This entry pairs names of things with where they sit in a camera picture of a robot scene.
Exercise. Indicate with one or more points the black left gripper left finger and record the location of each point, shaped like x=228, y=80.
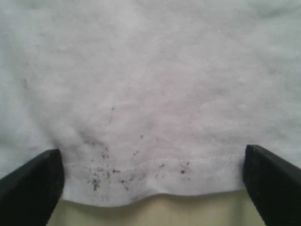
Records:
x=29, y=194

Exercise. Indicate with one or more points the white t-shirt red lettering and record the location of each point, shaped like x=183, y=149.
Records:
x=147, y=97

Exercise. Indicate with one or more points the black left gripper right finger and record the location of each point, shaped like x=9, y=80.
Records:
x=274, y=186

